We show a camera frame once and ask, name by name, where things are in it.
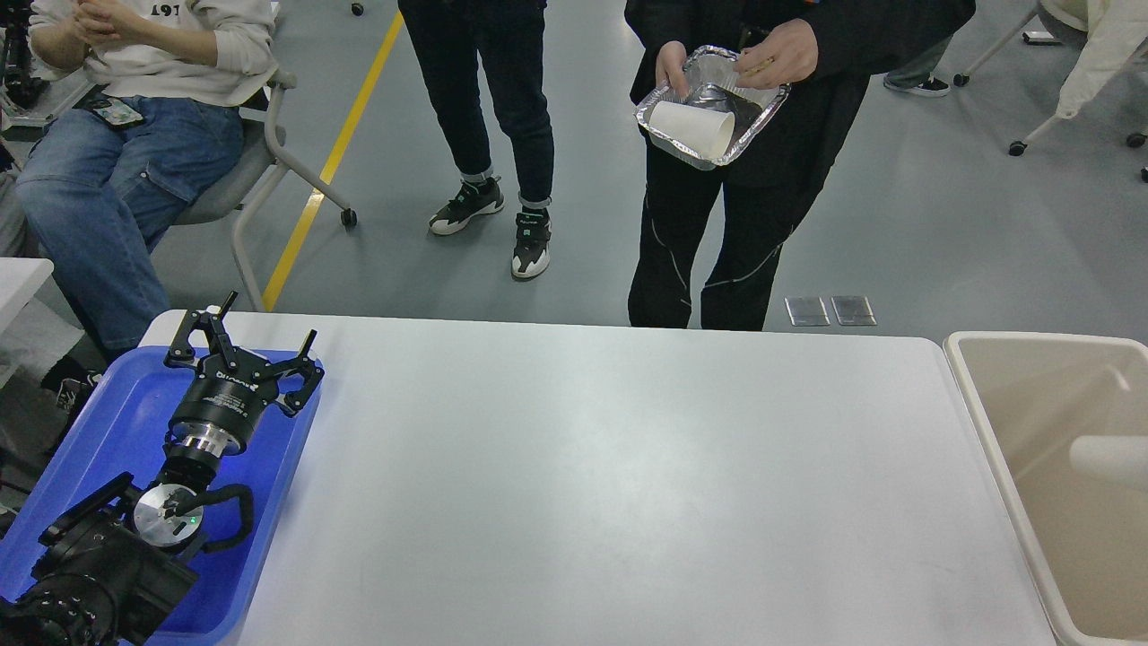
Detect white paper cup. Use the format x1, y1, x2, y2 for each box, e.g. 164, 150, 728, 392
1069, 436, 1147, 492
647, 100, 735, 159

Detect seated person in jeans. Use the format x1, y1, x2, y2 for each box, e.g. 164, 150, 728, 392
15, 1, 276, 361

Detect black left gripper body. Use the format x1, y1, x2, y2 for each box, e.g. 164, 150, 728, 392
169, 355, 298, 457

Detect person's right hand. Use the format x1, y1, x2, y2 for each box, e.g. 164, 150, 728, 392
656, 40, 691, 99

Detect standing person black tracksuit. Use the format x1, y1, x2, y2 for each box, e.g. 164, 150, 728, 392
625, 1, 976, 330

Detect standing person black jeans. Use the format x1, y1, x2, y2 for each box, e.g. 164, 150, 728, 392
397, 0, 554, 280

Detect floor socket plate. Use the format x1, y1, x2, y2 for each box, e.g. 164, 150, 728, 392
786, 297, 830, 327
830, 295, 877, 327

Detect right floor socket plate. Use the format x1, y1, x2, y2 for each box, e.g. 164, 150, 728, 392
830, 295, 877, 327

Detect white side table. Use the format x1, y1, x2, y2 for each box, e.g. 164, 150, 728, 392
0, 257, 53, 334

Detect aluminium foil tray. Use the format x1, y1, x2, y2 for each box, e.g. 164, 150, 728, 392
635, 46, 790, 170

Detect person's left hand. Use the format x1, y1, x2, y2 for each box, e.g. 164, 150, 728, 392
734, 18, 819, 89

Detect left floor socket plate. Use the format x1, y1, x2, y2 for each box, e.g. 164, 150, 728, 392
786, 297, 830, 327

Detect white chair with jacket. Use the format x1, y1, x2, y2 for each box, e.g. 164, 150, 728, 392
951, 1, 1145, 158

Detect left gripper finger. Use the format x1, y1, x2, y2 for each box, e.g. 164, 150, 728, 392
164, 291, 239, 371
264, 330, 325, 417

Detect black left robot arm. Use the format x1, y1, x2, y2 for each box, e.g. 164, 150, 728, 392
3, 306, 326, 645

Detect passing person grey trousers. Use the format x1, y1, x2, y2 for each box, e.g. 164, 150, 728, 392
883, 36, 952, 98

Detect beige plastic bin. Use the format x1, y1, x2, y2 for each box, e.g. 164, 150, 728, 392
944, 332, 1147, 645

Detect blue plastic tray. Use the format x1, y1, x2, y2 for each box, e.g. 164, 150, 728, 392
1, 347, 320, 645

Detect grey office chair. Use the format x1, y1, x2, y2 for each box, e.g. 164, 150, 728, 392
174, 69, 358, 312

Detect smartphone with patterned case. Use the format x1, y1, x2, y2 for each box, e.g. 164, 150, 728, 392
84, 98, 146, 131

